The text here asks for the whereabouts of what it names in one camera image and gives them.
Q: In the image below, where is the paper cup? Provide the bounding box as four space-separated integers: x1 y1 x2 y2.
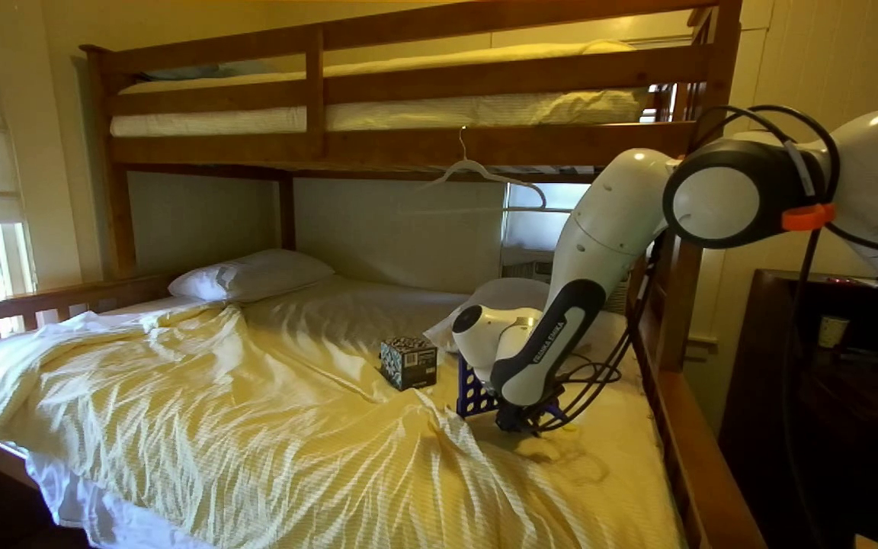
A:
818 314 851 350

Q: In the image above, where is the window air conditioner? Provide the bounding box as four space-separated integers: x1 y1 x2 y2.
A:
501 246 632 315

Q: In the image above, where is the small black patterned box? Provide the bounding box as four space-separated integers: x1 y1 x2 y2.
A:
379 336 439 392

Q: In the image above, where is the wooden bunk bed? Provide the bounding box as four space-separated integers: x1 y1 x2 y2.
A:
0 0 769 549

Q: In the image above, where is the blue plastic grid rack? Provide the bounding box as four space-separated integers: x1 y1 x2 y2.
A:
456 354 568 425

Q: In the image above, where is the white bed sheet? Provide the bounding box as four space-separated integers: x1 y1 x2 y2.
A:
0 299 215 549

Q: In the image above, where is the white clothes hanger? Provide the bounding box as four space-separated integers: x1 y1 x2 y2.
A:
418 127 574 214

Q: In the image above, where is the dark wooden dresser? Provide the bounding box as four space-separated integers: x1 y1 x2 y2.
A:
716 268 878 549

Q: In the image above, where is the white mattress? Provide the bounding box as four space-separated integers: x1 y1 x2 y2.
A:
109 39 651 139

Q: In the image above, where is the white pillow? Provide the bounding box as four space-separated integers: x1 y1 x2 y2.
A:
423 277 642 365
168 248 336 303

